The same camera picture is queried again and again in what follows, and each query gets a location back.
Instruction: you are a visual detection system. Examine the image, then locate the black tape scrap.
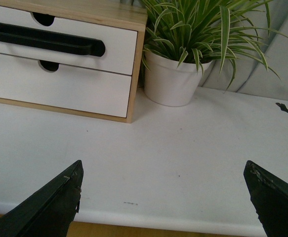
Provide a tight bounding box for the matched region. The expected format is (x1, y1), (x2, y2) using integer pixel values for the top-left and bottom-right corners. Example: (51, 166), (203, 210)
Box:
(276, 102), (288, 113)

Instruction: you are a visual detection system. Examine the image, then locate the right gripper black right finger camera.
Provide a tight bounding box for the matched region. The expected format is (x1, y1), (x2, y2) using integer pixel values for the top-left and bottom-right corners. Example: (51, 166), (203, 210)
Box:
(244, 160), (288, 237)

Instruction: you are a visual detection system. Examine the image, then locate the grey curtain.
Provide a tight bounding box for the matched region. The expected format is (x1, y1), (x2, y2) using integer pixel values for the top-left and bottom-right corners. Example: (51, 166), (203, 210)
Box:
(199, 0), (288, 100)

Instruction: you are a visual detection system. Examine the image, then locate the green spider plant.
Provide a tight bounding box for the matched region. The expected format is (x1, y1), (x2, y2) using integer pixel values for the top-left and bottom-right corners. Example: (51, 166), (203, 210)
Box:
(133, 0), (288, 91)

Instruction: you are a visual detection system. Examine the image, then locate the lower white drawer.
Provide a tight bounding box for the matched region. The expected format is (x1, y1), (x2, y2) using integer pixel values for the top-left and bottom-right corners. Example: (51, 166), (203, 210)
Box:
(0, 54), (131, 118)

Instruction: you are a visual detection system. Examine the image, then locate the black drawer handle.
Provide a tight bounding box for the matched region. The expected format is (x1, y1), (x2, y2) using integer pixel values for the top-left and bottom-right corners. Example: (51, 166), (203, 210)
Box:
(0, 23), (106, 57)

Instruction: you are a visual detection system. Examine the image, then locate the wooden drawer cabinet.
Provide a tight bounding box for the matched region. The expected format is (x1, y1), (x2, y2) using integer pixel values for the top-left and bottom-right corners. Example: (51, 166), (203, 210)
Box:
(0, 0), (147, 123)

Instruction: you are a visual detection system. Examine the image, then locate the white plant pot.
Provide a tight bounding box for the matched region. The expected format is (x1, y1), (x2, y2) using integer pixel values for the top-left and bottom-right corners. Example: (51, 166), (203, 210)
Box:
(144, 51), (211, 107)

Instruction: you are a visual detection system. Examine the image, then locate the white drawer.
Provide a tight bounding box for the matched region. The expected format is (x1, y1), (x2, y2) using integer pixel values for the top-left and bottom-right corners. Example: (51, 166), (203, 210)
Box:
(0, 6), (137, 75)
(0, 54), (131, 118)

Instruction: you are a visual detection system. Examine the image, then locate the upper white drawer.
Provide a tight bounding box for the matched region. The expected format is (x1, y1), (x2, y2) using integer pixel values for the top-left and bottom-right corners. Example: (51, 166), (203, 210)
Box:
(0, 6), (137, 75)

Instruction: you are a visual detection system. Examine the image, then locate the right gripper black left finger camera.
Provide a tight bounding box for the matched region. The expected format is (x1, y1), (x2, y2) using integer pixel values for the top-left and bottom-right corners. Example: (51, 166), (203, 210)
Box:
(0, 160), (83, 237)

